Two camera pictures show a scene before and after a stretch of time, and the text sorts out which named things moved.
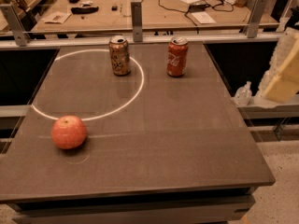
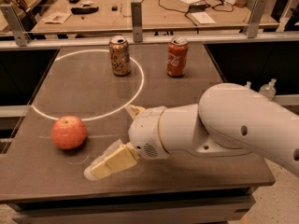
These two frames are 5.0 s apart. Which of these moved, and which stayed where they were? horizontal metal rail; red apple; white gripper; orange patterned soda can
Moved: white gripper
Stayed: red apple; horizontal metal rail; orange patterned soda can
